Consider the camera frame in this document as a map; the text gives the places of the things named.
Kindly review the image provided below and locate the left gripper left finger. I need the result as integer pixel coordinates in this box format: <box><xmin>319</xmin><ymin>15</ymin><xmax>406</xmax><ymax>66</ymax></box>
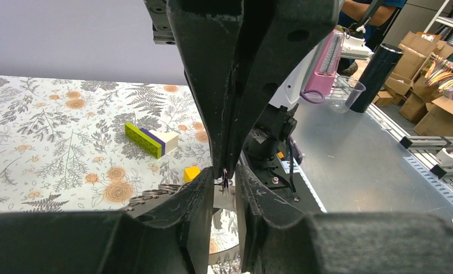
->
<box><xmin>0</xmin><ymin>167</ymin><xmax>214</xmax><ymax>273</ymax></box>

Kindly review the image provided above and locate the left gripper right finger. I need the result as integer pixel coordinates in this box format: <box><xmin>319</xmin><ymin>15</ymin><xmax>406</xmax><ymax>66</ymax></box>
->
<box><xmin>235</xmin><ymin>165</ymin><xmax>453</xmax><ymax>273</ymax></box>

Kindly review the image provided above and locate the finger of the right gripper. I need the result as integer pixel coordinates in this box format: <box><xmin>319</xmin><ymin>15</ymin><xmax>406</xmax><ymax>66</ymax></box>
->
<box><xmin>167</xmin><ymin>1</ymin><xmax>243</xmax><ymax>171</ymax></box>
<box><xmin>226</xmin><ymin>1</ymin><xmax>339</xmax><ymax>178</ymax></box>

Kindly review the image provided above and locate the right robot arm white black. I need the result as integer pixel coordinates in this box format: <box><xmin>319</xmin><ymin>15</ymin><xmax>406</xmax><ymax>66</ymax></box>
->
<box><xmin>166</xmin><ymin>1</ymin><xmax>339</xmax><ymax>179</ymax></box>

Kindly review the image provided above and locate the pink plastic box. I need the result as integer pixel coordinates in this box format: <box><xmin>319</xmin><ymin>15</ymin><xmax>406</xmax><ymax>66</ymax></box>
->
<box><xmin>304</xmin><ymin>29</ymin><xmax>344</xmax><ymax>96</ymax></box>

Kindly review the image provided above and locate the yellow cube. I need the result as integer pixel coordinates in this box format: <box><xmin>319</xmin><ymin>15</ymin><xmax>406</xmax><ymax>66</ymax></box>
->
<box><xmin>183</xmin><ymin>166</ymin><xmax>201</xmax><ymax>183</ymax></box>

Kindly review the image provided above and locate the person in blue shirt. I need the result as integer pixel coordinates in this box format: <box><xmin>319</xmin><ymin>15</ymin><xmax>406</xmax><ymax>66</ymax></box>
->
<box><xmin>338</xmin><ymin>0</ymin><xmax>408</xmax><ymax>42</ymax></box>

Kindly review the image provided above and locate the clear plastic cup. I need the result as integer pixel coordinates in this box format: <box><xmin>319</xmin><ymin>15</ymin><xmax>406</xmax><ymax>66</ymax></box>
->
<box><xmin>329</xmin><ymin>75</ymin><xmax>366</xmax><ymax>114</ymax></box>

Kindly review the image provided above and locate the black thermos bottle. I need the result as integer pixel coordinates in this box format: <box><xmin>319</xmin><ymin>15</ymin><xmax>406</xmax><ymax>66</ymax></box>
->
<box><xmin>350</xmin><ymin>43</ymin><xmax>404</xmax><ymax>113</ymax></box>

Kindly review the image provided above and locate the floral table mat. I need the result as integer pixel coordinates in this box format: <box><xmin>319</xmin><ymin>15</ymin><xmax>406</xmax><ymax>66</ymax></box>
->
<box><xmin>0</xmin><ymin>74</ymin><xmax>250</xmax><ymax>274</ymax></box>

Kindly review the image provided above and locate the cardboard boxes pile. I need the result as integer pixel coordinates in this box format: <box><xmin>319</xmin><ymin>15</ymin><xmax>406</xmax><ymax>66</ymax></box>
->
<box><xmin>373</xmin><ymin>32</ymin><xmax>453</xmax><ymax>136</ymax></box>

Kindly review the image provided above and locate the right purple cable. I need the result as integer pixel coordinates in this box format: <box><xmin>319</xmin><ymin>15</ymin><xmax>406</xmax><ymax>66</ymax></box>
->
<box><xmin>299</xmin><ymin>89</ymin><xmax>326</xmax><ymax>104</ymax></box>

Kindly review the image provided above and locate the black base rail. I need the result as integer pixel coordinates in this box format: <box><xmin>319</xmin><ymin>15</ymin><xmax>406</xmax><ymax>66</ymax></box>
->
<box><xmin>245</xmin><ymin>157</ymin><xmax>327</xmax><ymax>213</ymax></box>

